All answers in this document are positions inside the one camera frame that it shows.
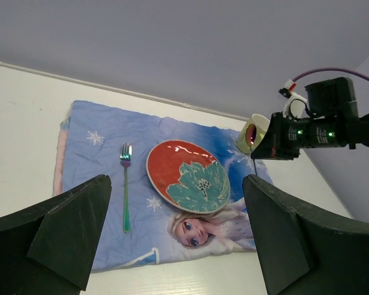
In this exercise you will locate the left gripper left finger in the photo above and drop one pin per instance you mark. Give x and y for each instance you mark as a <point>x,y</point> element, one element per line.
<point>49,248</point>

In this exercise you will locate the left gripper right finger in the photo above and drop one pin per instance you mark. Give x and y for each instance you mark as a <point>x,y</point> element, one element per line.
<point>302,248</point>

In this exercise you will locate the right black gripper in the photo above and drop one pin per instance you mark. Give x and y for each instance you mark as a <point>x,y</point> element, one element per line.
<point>331,105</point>

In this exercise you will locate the white cup yellow handle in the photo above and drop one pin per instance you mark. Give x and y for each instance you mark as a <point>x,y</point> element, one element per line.
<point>262,124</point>

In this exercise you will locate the red and blue plate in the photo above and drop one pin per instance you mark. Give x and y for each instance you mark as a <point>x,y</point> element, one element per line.
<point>188,177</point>

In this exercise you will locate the blue princess print cloth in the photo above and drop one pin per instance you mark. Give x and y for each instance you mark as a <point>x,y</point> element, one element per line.
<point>90,143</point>

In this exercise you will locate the iridescent fork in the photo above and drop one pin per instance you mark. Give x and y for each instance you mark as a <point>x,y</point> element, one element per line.
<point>125,161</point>

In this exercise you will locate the iridescent spoon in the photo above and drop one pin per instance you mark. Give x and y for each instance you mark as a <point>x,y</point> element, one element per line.
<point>250,136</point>

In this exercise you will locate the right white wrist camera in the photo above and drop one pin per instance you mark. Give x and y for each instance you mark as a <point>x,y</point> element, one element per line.
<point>295,104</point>

